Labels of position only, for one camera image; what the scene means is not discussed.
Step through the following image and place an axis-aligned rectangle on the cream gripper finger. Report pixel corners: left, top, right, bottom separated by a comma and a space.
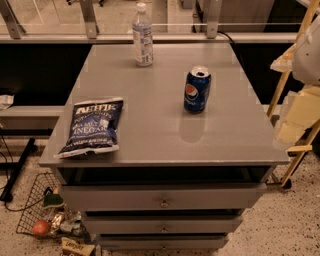
270, 44, 296, 72
273, 85, 320, 146

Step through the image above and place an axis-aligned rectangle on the grey drawer cabinet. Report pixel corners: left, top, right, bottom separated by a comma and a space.
40, 43, 288, 250

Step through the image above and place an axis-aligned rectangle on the blue pepsi can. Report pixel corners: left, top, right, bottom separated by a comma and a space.
184, 65, 211, 114

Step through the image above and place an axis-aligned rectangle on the crumpled silver wrapper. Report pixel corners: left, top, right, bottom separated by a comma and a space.
50, 211, 83, 236

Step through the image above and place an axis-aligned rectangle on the clear plastic water bottle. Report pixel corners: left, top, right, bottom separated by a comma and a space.
132, 2, 153, 67

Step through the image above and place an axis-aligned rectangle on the yellow snack bag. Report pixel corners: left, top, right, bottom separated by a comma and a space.
61, 237, 95, 256

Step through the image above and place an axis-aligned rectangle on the blue kettle chip bag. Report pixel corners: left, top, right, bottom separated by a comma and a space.
56, 97, 124, 159

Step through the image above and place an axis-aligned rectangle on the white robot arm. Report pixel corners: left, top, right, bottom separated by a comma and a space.
271, 17, 320, 145

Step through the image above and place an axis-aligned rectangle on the red apple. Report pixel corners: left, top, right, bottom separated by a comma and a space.
32, 220, 50, 236

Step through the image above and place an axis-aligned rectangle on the black wire basket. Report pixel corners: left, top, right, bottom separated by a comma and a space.
16, 173, 86, 239

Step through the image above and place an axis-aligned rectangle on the green sponge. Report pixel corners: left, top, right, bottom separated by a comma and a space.
43, 194, 64, 209

